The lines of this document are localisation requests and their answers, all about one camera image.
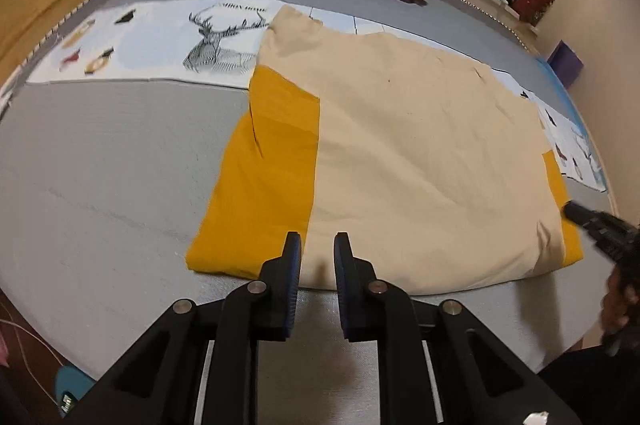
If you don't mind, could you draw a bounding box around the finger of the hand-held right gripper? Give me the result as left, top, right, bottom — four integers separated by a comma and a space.
562, 201, 608, 233

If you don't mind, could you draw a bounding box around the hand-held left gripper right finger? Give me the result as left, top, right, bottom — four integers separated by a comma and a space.
333, 232, 583, 425

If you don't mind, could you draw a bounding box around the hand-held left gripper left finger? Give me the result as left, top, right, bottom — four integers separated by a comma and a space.
85, 231, 303, 425

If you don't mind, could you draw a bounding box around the beige and yellow garment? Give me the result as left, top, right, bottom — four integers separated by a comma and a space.
186, 4, 585, 297

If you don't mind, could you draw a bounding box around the person's right hand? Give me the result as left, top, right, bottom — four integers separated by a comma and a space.
600, 255, 640, 346

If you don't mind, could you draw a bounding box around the person's dark clothing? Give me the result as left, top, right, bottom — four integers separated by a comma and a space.
537, 340, 640, 425

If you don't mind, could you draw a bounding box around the purple mat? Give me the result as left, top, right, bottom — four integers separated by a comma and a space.
547, 40, 585, 78

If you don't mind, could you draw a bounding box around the grey bed mattress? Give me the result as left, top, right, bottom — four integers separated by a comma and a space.
0, 0, 631, 425

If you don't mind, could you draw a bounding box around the light blue deer print blanket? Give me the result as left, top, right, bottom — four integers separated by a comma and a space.
0, 0, 608, 193

